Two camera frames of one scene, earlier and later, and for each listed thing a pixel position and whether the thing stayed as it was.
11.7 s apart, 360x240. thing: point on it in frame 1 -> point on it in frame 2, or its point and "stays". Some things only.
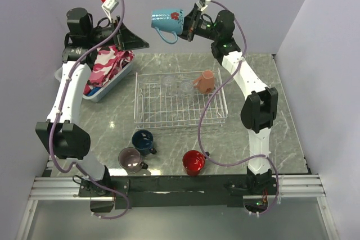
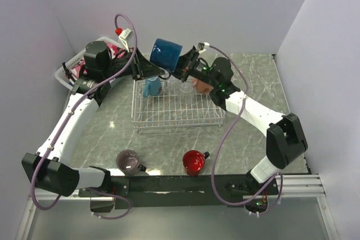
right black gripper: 191,23 -> 185,64
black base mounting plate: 179,191 stays
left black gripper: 125,39 -> 144,68
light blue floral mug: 171,20 -> 152,87
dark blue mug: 142,140 -> 165,54
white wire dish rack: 179,98 stays
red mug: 193,161 stays
